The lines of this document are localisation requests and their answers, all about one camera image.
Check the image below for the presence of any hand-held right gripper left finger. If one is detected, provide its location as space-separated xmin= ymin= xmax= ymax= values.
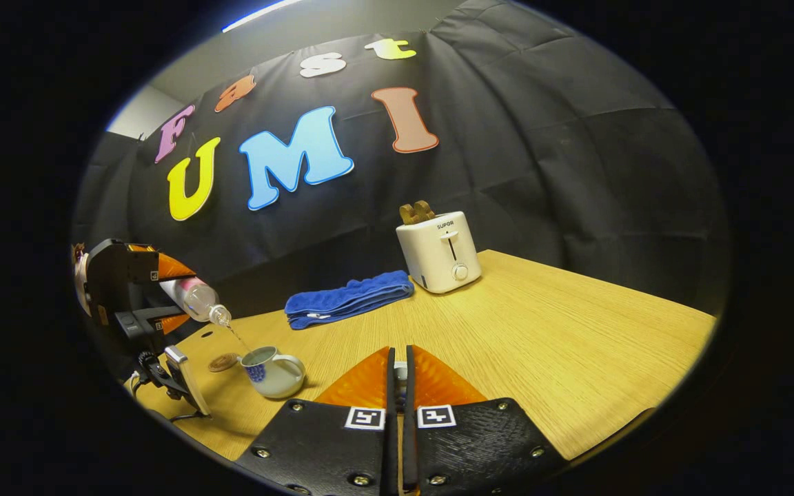
xmin=235 ymin=347 xmax=398 ymax=496

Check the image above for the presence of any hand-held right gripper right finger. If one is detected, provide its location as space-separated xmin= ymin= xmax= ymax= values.
xmin=403 ymin=344 xmax=570 ymax=496

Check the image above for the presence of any clear plastic water bottle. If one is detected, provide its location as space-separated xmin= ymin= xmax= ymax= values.
xmin=160 ymin=276 xmax=232 ymax=327

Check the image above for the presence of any white blue-patterned teacup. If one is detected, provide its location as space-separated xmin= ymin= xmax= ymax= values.
xmin=241 ymin=346 xmax=307 ymax=400

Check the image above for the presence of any folded blue towel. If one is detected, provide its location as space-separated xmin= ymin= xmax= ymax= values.
xmin=284 ymin=270 xmax=416 ymax=331

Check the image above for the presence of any white toaster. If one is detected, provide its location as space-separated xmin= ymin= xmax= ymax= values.
xmin=396 ymin=211 xmax=482 ymax=295

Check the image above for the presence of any ceiling light strip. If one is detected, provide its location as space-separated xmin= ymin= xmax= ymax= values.
xmin=223 ymin=0 xmax=305 ymax=33

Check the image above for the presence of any black backdrop cloth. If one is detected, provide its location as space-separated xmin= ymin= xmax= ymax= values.
xmin=72 ymin=0 xmax=732 ymax=324

